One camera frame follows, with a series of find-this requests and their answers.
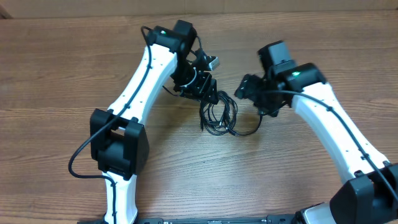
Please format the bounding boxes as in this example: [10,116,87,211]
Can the black usb cables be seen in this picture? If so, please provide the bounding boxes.
[198,90,264,137]

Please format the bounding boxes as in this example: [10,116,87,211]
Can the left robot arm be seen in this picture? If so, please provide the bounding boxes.
[90,20,218,223]

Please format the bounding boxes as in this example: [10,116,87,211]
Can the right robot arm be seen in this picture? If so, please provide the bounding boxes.
[235,40,397,224]

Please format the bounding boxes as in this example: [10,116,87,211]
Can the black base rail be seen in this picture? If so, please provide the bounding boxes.
[77,214,304,224]

